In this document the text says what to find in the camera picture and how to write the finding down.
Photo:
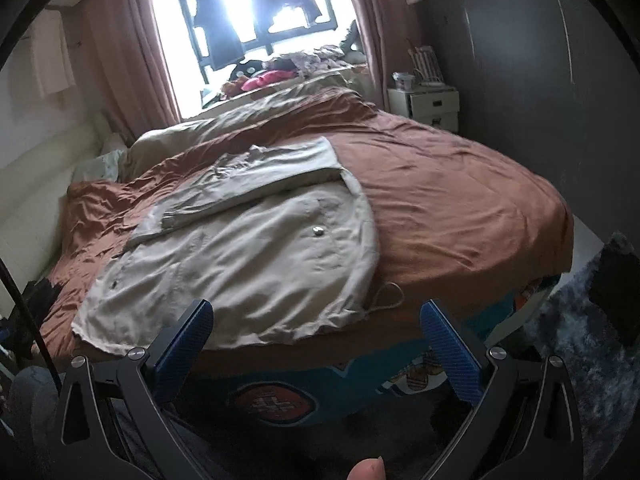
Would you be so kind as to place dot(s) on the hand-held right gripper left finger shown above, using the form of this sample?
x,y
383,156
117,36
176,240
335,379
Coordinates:
x,y
182,350

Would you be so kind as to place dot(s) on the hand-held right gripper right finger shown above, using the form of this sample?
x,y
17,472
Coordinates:
x,y
452,355

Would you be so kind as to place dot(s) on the beige jacket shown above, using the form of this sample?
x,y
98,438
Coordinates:
x,y
250,270

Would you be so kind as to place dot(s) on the black clothes pile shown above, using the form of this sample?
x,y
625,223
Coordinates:
x,y
40,292

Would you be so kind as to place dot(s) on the pile of light clothes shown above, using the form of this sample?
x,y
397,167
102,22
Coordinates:
x,y
315,60

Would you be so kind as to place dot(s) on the person's right hand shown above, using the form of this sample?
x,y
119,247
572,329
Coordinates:
x,y
366,470

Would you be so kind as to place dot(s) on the blue cartoon bed sheet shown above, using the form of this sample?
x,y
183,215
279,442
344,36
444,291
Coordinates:
x,y
350,385

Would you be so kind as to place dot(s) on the grey shaggy rug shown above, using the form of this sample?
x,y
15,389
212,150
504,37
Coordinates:
x,y
565,340

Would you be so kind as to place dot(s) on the brown duvet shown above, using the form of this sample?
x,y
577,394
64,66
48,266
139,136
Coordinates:
x,y
450,200

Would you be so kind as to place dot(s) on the person's right leg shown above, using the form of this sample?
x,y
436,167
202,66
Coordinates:
x,y
35,410

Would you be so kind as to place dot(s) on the pale green pillow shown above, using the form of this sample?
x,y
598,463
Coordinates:
x,y
102,165

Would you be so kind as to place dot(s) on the cream padded headboard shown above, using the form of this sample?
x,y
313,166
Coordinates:
x,y
40,200

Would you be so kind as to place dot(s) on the beige blanket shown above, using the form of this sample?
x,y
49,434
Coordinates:
x,y
200,132

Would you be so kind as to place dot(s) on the white nightstand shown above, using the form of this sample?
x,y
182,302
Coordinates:
x,y
425,105

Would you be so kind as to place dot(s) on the orange plush toy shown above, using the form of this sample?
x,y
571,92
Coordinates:
x,y
235,89

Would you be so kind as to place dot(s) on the clear plastic container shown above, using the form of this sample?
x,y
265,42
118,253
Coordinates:
x,y
404,81

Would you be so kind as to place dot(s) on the pink cloth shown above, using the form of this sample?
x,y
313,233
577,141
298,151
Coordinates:
x,y
267,79

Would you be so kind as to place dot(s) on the black plush toy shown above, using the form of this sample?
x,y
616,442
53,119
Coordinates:
x,y
247,67

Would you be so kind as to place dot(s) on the striped rack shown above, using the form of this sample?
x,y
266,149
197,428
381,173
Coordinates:
x,y
425,65

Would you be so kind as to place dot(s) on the pink curtain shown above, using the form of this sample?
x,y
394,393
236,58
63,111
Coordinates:
x,y
135,50
380,35

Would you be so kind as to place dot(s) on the dark long hanging coat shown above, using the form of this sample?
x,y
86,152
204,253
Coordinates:
x,y
220,35

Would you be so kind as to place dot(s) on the cream hanging cloth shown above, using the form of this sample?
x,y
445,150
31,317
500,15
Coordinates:
x,y
52,55

